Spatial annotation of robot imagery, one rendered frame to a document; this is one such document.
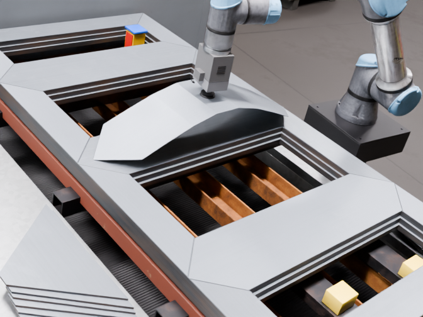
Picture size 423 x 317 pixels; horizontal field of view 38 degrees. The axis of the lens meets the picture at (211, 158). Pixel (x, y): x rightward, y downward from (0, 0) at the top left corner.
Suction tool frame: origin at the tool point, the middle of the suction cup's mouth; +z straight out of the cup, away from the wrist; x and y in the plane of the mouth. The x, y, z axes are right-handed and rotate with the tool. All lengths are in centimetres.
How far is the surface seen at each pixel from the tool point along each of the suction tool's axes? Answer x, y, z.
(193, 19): 46, -93, 17
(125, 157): -27.6, 11.3, 7.7
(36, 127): -43.2, -13.0, 12.0
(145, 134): -20.7, 6.8, 4.5
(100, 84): -18.2, -32.5, 11.6
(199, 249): -23, 45, 10
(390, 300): 10, 71, 10
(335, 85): 205, -156, 97
